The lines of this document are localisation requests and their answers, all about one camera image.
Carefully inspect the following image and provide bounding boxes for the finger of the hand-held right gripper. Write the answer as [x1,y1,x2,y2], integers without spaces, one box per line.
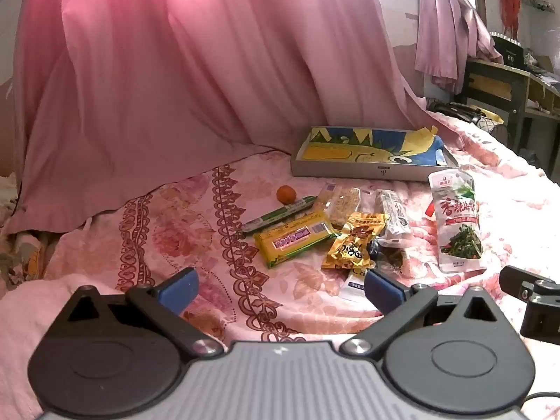
[499,265,560,303]

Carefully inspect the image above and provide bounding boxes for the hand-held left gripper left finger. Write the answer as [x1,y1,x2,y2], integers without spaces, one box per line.
[49,267,225,357]

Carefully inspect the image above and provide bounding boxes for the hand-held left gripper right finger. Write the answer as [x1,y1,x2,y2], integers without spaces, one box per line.
[340,268,510,357]

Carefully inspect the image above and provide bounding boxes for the clear packet of dark food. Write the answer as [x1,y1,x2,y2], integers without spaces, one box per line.
[370,240,410,274]

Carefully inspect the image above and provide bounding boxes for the gold snack packet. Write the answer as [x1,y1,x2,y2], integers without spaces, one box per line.
[321,212,390,271]

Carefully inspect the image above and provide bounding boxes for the clear white snack packet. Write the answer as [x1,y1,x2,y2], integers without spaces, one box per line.
[374,189,414,248]

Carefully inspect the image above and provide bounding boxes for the white pouch of green vegetables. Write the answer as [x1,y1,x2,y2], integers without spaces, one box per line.
[428,168,487,274]

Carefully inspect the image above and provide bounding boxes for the clear rice cracker packet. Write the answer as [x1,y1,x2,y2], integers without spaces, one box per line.
[316,184,362,229]

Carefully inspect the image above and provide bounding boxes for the yellow green snack packet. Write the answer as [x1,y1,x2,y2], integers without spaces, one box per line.
[254,211,337,270]

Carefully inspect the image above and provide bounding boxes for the green sausage stick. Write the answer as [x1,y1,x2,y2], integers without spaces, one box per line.
[242,195,316,233]

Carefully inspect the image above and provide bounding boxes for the grey cardboard tray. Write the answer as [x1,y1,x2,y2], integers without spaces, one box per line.
[291,126,460,181]

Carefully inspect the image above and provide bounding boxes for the pink floral bedsheet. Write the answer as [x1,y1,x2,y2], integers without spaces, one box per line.
[0,109,560,420]

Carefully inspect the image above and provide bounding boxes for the blue yellow paper liner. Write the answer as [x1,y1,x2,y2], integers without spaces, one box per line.
[297,127,447,167]

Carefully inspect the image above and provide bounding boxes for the plain pink blanket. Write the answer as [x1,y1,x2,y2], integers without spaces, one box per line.
[0,271,132,420]

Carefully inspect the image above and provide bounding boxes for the yellowish patterned cloth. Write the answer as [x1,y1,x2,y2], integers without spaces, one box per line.
[0,227,49,289]

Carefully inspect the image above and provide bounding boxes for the dark wooden desk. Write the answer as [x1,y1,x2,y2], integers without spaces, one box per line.
[455,59,560,171]

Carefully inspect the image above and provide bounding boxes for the pink curtain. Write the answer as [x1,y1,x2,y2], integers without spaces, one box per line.
[13,0,438,235]

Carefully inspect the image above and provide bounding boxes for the desk clutter pile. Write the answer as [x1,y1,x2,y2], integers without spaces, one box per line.
[525,50,560,80]

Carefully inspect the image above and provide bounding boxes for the black box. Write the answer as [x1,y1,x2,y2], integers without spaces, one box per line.
[490,30,526,68]

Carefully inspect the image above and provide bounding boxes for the lilac hanging garment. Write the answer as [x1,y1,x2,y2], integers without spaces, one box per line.
[413,0,504,95]

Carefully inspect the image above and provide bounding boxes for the red hanging decoration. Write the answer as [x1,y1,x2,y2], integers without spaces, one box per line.
[496,0,523,42]

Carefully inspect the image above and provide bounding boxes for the black cable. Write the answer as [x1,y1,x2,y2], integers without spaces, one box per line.
[525,390,560,404]

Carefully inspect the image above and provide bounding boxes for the metal wall rack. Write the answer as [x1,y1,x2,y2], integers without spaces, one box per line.
[523,0,560,15]

